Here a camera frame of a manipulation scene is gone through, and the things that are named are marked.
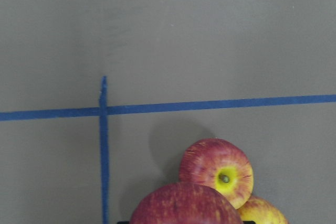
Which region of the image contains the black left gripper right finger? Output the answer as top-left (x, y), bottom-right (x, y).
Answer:
top-left (243, 220), bottom-right (256, 224)

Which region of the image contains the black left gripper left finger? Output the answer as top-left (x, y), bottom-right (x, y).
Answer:
top-left (117, 221), bottom-right (130, 224)

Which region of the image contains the lone red-yellow apple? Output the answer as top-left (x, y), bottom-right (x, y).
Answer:
top-left (130, 182), bottom-right (243, 224)

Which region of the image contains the front right red-yellow apple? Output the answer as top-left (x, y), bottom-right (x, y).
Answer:
top-left (237, 195), bottom-right (289, 224)

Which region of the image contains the rear red-yellow apple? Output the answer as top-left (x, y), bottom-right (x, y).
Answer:
top-left (179, 138), bottom-right (254, 209)

